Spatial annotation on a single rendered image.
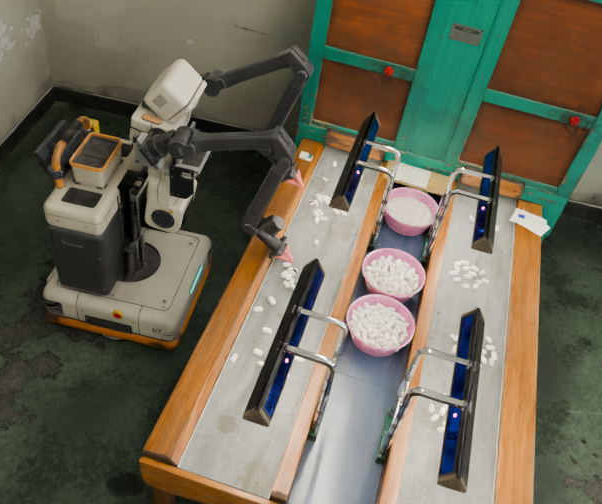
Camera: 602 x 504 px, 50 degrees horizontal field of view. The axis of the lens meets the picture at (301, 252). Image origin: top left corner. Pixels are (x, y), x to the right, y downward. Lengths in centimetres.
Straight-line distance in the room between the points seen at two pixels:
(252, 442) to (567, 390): 196
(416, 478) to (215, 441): 66
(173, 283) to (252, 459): 126
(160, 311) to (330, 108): 126
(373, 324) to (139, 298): 116
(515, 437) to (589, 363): 150
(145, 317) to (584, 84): 217
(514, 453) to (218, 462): 98
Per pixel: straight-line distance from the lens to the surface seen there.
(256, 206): 246
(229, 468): 213
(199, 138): 233
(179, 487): 220
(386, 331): 252
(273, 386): 187
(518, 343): 264
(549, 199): 331
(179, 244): 334
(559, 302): 404
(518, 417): 244
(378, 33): 296
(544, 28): 289
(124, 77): 454
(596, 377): 379
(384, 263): 274
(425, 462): 226
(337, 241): 278
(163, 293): 312
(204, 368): 228
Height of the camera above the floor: 267
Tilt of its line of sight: 45 degrees down
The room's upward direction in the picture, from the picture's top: 11 degrees clockwise
